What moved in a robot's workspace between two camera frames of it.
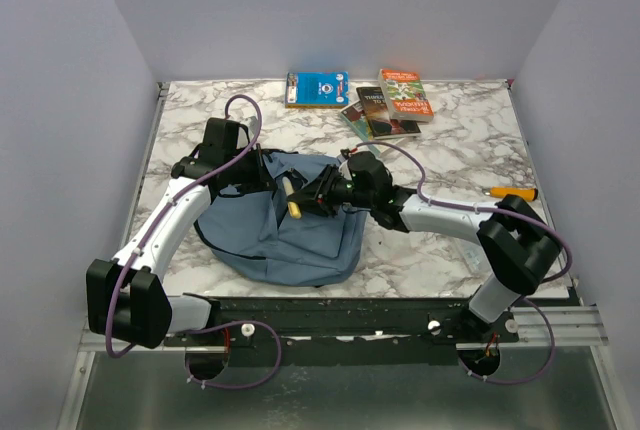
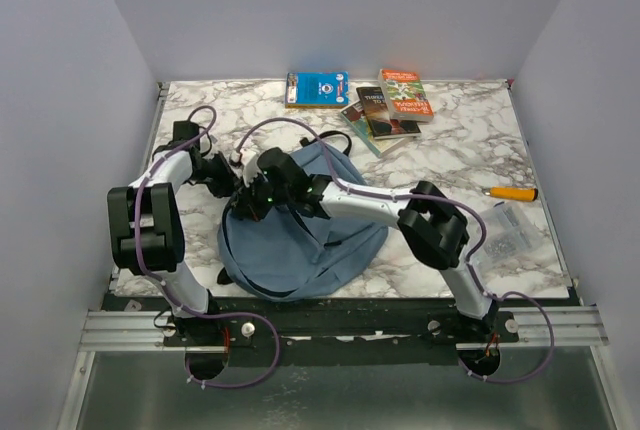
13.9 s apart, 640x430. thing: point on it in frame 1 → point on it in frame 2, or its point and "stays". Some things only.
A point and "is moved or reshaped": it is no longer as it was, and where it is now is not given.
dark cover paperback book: x=378 y=118 stays
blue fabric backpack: x=255 y=234 is moved or reshaped
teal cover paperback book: x=354 y=114 stays
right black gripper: x=317 y=197 → x=246 y=208
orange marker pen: x=527 y=192 stays
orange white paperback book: x=405 y=95 stays
